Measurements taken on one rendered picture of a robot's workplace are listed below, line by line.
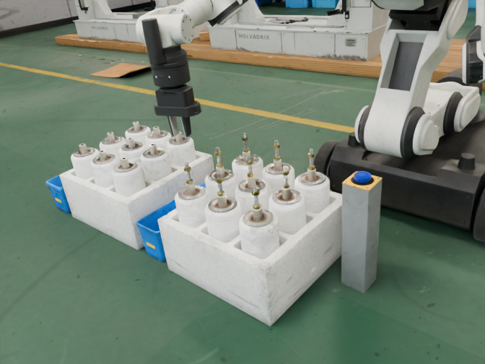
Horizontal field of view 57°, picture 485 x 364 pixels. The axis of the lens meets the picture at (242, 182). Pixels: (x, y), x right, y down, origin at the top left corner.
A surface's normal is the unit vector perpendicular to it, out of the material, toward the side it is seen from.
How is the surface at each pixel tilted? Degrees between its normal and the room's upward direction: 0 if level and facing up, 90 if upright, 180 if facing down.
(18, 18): 90
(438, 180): 46
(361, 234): 90
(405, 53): 65
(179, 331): 0
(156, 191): 90
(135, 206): 90
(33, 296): 0
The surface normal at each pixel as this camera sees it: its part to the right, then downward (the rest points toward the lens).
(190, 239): -0.65, 0.41
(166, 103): -0.37, 0.47
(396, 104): -0.56, -0.22
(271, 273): 0.75, 0.25
